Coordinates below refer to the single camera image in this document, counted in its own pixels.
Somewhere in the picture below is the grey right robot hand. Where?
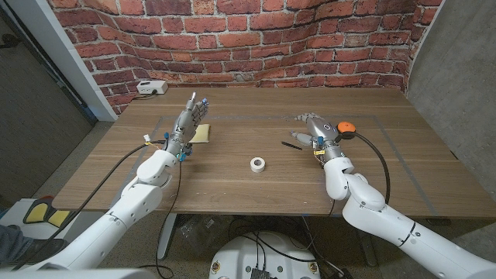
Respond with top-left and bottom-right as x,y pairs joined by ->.
290,112 -> 346,164

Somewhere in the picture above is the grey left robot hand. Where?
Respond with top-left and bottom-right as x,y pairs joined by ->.
164,91 -> 211,163

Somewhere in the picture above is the white tape roll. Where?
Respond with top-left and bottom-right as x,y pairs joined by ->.
249,156 -> 267,174

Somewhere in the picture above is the pale yellow sponge block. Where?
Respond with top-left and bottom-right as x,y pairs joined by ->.
189,123 -> 212,144

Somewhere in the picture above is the black jar with orange lid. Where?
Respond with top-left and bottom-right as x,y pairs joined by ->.
335,120 -> 358,141

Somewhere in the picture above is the white power strip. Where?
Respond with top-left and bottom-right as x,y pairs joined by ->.
136,79 -> 170,96

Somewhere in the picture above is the printed red brick backdrop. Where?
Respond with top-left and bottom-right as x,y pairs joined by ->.
46,0 -> 445,117

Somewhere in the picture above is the white table leg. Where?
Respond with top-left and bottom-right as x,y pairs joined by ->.
156,212 -> 178,260

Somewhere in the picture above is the grey table leg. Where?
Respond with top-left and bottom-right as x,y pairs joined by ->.
354,228 -> 379,267

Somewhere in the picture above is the white robot torso base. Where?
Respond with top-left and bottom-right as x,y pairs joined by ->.
208,230 -> 322,279

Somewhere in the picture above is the yellow and black foot pedal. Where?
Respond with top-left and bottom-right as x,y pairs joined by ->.
22,196 -> 71,230

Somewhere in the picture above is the person's leg in jeans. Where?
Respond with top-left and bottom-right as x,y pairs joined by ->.
0,223 -> 70,269

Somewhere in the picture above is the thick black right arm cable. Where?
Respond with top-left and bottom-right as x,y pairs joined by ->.
350,131 -> 392,205

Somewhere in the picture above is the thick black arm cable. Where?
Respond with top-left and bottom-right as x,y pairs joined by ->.
11,139 -> 167,270
350,131 -> 392,205

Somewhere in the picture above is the thin black left wrist cable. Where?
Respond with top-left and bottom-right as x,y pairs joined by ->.
154,160 -> 184,279

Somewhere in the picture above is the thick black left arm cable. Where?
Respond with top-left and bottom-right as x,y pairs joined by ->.
11,139 -> 167,270

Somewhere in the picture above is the white door frame post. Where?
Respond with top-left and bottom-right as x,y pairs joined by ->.
6,0 -> 119,122

